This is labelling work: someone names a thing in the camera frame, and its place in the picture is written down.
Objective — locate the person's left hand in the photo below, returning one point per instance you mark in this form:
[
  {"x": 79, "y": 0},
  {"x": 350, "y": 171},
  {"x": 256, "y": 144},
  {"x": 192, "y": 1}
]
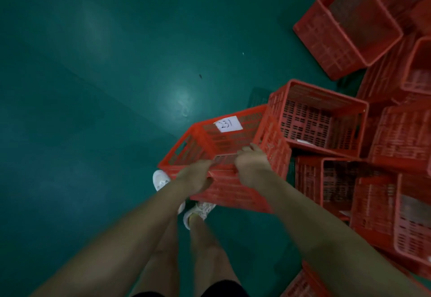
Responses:
[{"x": 193, "y": 177}]

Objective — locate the person's right hand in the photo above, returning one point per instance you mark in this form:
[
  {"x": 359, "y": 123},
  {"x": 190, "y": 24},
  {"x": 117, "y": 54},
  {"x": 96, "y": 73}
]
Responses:
[{"x": 254, "y": 168}]

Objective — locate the person's left fingers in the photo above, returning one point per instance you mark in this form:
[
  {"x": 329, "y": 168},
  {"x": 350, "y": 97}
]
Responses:
[{"x": 206, "y": 167}]

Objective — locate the person's right fingers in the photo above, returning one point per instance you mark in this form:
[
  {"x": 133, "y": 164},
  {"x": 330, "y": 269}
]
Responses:
[{"x": 252, "y": 150}]

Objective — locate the red labelled plastic crate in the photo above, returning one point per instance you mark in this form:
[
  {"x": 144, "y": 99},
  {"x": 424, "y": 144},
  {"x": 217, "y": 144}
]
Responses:
[{"x": 235, "y": 194}]

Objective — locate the person's left forearm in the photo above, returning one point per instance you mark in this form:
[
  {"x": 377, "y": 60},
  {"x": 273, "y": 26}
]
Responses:
[{"x": 124, "y": 239}]

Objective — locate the person's right forearm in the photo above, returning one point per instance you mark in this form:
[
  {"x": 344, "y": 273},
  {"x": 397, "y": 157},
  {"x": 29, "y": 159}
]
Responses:
[{"x": 323, "y": 239}]

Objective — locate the white paper label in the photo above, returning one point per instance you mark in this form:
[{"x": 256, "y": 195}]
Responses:
[{"x": 228, "y": 124}]

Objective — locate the white right shoe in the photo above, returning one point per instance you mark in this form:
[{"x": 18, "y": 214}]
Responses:
[{"x": 198, "y": 209}]

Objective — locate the white shoe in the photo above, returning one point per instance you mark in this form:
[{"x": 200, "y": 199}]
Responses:
[
  {"x": 161, "y": 178},
  {"x": 198, "y": 209}
]

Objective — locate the white left shoe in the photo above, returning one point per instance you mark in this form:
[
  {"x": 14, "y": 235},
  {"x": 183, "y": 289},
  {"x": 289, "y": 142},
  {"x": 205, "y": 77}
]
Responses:
[{"x": 161, "y": 178}]

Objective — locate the pile of red plastic crates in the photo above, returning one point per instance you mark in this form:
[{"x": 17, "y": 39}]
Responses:
[{"x": 320, "y": 118}]

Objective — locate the person's right leg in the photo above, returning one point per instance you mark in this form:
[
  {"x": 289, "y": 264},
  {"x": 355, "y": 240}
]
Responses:
[{"x": 208, "y": 256}]

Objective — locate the person's leg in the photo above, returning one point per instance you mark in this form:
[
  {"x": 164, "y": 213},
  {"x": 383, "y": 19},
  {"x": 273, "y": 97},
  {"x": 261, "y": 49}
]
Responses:
[
  {"x": 161, "y": 259},
  {"x": 208, "y": 256}
]

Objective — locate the person's left leg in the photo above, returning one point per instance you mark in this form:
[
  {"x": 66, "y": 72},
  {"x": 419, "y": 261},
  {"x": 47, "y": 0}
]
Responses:
[{"x": 161, "y": 259}]

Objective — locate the black shorts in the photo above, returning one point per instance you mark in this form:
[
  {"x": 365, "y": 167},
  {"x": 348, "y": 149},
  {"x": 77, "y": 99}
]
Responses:
[{"x": 224, "y": 289}]

